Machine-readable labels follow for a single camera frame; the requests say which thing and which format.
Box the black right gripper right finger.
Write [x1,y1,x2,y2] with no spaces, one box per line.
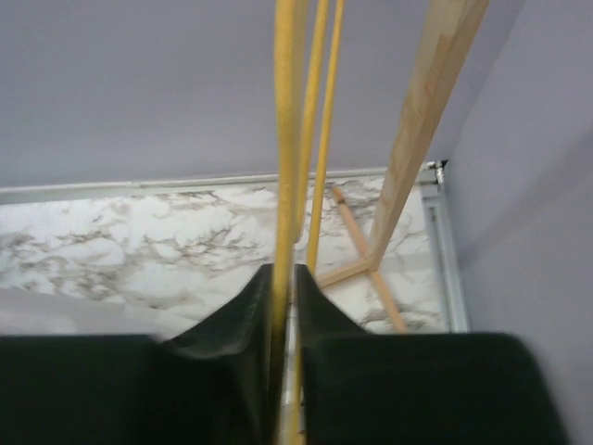
[296,265,569,444]

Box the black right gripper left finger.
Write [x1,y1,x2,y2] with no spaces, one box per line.
[1,264,272,444]

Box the yellow hanger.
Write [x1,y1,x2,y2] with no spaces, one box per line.
[267,1,330,444]

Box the wooden clothes rack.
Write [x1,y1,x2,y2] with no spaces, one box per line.
[318,1,489,333]

